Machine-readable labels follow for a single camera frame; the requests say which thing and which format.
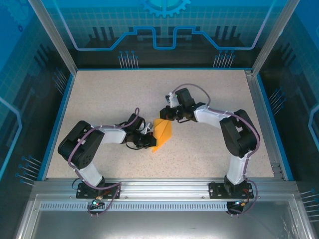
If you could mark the black electronics box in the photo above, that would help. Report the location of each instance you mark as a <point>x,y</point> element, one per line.
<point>162,189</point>

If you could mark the aluminium side rail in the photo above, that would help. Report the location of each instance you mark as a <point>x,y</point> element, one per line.
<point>261,119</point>

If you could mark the orange paper sheet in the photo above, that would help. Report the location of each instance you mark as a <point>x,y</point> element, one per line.
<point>164,132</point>

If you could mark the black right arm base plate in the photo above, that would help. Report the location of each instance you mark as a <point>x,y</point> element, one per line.
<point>215,190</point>

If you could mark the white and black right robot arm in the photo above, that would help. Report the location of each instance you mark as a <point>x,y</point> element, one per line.
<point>236,135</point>

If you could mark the aluminium frame post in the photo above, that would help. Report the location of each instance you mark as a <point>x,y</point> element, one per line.
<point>52,37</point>
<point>274,37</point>

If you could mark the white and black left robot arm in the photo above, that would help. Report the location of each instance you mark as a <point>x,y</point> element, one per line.
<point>79,149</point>

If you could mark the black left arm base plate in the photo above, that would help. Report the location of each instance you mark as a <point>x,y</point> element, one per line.
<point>83,192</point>

